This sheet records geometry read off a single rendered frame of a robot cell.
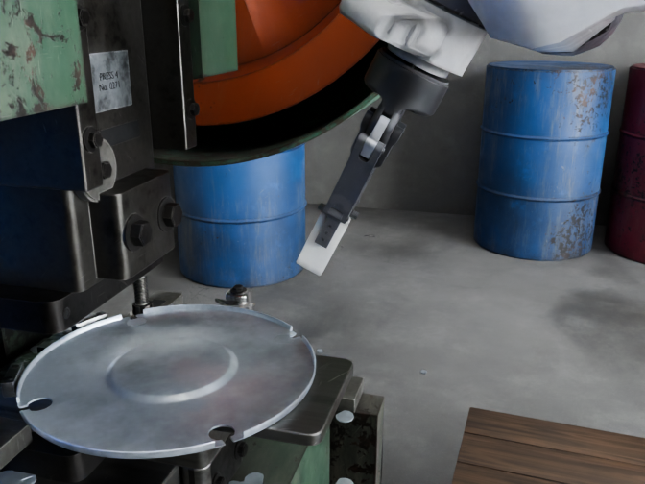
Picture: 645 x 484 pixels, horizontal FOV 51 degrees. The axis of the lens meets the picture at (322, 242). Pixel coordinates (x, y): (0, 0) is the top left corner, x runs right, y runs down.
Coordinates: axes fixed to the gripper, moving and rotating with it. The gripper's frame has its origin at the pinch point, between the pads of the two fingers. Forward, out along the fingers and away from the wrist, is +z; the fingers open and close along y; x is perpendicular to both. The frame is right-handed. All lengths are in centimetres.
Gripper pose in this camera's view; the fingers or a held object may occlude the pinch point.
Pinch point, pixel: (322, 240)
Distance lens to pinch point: 70.7
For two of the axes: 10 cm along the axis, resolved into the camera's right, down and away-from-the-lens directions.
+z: -4.3, 8.2, 3.9
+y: 2.2, -3.2, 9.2
